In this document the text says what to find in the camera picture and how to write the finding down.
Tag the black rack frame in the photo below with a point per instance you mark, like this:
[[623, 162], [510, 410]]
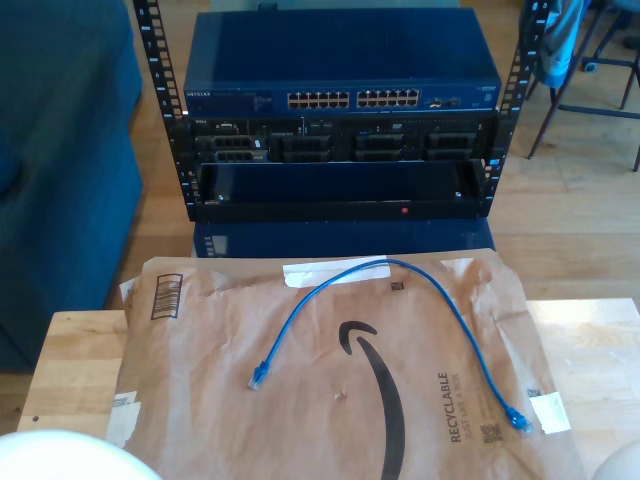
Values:
[[151, 50]]

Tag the dark blue base box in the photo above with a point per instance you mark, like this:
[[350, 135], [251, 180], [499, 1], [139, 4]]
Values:
[[350, 240]]

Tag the office chair base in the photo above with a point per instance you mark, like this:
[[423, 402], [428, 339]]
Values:
[[591, 66]]

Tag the blue sofa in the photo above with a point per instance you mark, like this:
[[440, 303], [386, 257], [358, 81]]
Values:
[[65, 200]]

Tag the black rack server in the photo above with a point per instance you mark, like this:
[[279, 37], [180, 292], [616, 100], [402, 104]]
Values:
[[345, 127]]

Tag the dark metal bar stool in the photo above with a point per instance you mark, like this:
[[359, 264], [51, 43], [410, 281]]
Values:
[[600, 111]]

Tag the black rack drawer unit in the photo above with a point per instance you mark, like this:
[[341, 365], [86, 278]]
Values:
[[325, 182]]

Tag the blue grey jacket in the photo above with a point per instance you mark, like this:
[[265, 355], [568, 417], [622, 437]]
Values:
[[562, 45]]

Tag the blue network switch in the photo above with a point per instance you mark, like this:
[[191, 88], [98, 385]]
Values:
[[340, 50]]

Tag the brown paper mailer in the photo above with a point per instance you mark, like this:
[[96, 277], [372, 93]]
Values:
[[250, 425]]

